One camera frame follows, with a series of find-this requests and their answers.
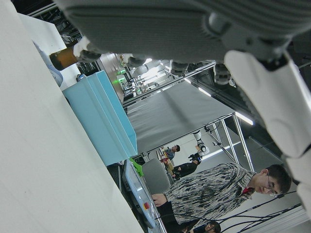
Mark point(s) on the person in blue shirt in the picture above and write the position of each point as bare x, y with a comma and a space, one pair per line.
173, 151

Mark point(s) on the grey fabric screen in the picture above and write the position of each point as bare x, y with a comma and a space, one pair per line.
175, 114

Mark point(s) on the light blue plastic bin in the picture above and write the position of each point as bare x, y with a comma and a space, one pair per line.
102, 114

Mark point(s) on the teach pendant with red button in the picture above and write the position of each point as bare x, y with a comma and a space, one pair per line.
136, 187

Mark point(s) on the person in patterned shirt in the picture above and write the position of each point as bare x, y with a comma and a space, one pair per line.
211, 191

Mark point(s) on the brown bottle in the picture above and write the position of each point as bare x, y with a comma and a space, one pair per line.
62, 58

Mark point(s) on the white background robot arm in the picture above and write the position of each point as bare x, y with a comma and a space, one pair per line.
201, 145

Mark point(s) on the person with glasses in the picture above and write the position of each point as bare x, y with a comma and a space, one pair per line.
211, 228

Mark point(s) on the green plastic tool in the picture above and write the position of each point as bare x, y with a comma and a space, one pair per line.
137, 167

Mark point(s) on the grey office chair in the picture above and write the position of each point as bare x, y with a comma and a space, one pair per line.
155, 177

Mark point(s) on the person in black clothes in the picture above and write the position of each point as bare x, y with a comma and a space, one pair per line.
185, 170

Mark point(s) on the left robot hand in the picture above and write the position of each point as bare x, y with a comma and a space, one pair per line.
150, 31

